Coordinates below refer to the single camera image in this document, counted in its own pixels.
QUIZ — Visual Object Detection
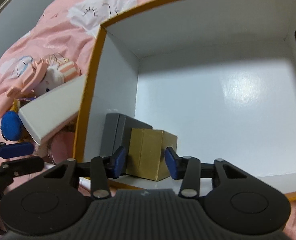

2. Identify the brown bear plush blue cap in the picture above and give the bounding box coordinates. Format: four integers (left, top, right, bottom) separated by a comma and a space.
0, 98, 34, 142

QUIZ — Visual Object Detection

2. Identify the dark grey box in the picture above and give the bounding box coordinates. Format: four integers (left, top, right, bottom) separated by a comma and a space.
99, 113, 154, 176

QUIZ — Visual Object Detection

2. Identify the gold cardboard box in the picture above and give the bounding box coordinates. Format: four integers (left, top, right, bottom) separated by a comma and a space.
126, 128, 177, 181

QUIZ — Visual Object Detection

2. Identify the white glasses case box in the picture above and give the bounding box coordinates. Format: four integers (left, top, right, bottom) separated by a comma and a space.
18, 75, 86, 145

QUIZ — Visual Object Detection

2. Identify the pink phone holder stick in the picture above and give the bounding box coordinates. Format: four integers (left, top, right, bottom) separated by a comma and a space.
0, 58, 48, 118

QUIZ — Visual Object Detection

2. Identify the white cat plush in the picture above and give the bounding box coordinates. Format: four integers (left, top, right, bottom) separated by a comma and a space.
33, 61, 81, 96

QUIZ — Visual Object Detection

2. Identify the orange cardboard box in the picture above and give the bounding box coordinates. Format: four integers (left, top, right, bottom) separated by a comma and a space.
73, 0, 296, 201

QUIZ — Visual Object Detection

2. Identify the pink cloud bedspread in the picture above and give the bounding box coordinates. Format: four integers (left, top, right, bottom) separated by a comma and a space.
0, 0, 296, 239

